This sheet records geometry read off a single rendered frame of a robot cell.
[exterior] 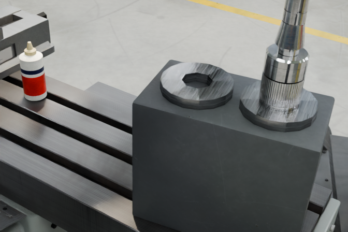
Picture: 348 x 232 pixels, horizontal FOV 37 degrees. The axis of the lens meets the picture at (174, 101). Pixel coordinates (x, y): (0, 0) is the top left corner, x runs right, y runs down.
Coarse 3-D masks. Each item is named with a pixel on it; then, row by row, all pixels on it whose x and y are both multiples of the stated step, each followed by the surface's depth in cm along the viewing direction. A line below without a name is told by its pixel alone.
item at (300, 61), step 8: (272, 48) 56; (272, 56) 55; (280, 56) 55; (288, 56) 55; (296, 56) 55; (304, 56) 55; (272, 64) 55; (280, 64) 54; (288, 64) 54; (296, 64) 54; (304, 64) 55
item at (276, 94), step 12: (264, 60) 57; (264, 72) 57; (276, 72) 55; (288, 72) 55; (300, 72) 55; (264, 84) 57; (276, 84) 56; (288, 84) 55; (300, 84) 56; (264, 96) 58; (276, 96) 56; (288, 96) 56; (300, 96) 58; (276, 108) 57; (288, 108) 57
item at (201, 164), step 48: (144, 96) 61; (192, 96) 59; (240, 96) 59; (144, 144) 62; (192, 144) 60; (240, 144) 57; (288, 144) 55; (144, 192) 67; (192, 192) 63; (240, 192) 60; (288, 192) 58
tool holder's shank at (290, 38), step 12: (288, 0) 52; (300, 0) 52; (288, 12) 52; (300, 12) 52; (288, 24) 53; (300, 24) 53; (276, 36) 55; (288, 36) 53; (300, 36) 53; (288, 48) 54; (300, 48) 54
